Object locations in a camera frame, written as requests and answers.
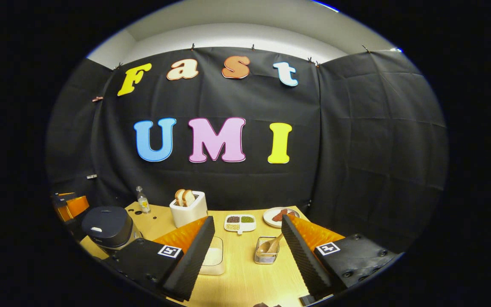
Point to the red meat piece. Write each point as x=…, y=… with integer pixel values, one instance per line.
x=292, y=212
x=279, y=215

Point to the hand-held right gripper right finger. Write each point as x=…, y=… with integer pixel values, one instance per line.
x=303, y=256

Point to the white round plate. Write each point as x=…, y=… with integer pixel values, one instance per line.
x=269, y=218

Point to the clear box of rice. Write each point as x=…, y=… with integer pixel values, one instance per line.
x=215, y=256

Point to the silver black rice cooker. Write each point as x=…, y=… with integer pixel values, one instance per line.
x=107, y=226

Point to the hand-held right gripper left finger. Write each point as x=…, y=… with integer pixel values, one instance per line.
x=194, y=256

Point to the wooden spoon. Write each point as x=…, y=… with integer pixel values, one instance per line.
x=267, y=246

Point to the white divided bean dish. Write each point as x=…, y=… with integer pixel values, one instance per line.
x=240, y=224

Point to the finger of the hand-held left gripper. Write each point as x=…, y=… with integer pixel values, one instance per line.
x=77, y=207
x=61, y=199

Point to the black backdrop cloth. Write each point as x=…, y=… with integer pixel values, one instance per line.
x=356, y=149

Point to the small glass bottle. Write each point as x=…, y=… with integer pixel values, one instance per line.
x=143, y=204

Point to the white toaster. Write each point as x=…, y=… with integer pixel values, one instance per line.
x=188, y=215

